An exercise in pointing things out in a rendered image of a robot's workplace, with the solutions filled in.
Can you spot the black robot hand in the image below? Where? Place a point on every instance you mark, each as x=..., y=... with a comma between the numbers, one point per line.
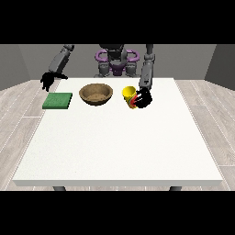
x=143, y=98
x=47, y=79

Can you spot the yellow cup with melon print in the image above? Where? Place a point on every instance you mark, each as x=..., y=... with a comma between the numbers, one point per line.
x=129, y=95

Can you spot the green square pad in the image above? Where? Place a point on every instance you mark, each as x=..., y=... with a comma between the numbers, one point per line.
x=57, y=100

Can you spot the brown wooden bowl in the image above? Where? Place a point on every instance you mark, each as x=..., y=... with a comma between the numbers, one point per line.
x=96, y=94

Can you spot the grey robot trunk purple rings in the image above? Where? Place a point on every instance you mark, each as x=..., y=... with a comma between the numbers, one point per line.
x=116, y=61

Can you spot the dark table leg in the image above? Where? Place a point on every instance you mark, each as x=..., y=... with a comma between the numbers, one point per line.
x=59, y=188
x=175, y=188

